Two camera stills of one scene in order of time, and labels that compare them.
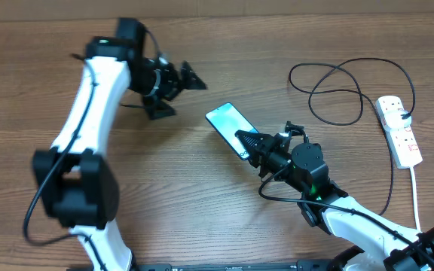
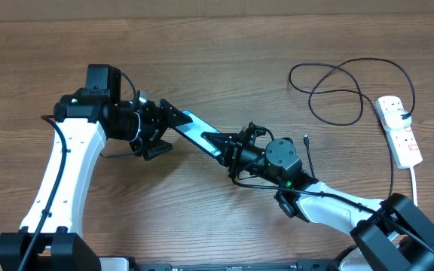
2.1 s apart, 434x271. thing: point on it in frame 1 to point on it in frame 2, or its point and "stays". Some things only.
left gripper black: (187, 79) to (160, 119)
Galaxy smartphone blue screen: (228, 120) to (193, 131)
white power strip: (402, 143) stays
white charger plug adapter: (392, 119) stays
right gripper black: (265, 142) to (231, 144)
